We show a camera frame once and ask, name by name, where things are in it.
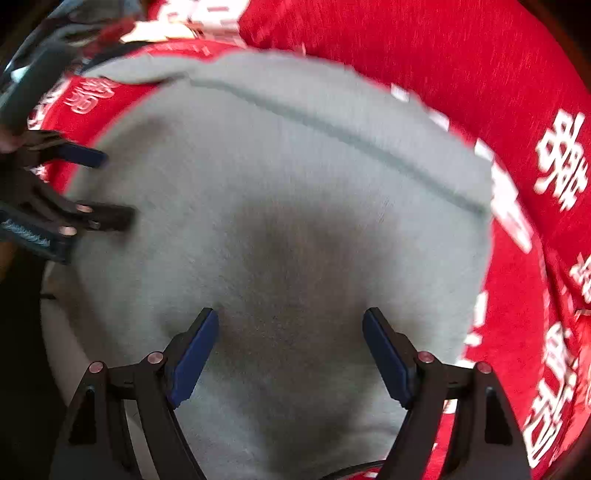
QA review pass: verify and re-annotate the red printed sofa cover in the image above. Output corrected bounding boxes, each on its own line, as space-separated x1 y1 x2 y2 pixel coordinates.
23 0 591 480

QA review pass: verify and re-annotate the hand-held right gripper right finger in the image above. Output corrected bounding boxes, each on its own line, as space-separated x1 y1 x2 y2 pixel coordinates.
362 308 532 480

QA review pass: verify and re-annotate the grey knit garment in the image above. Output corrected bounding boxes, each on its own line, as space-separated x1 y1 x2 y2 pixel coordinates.
41 48 495 480

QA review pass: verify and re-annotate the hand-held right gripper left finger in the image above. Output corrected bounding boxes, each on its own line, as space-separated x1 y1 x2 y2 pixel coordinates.
48 308 219 480

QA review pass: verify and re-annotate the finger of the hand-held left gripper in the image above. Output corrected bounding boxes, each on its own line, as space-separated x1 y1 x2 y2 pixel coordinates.
28 175 137 236
23 131 109 169

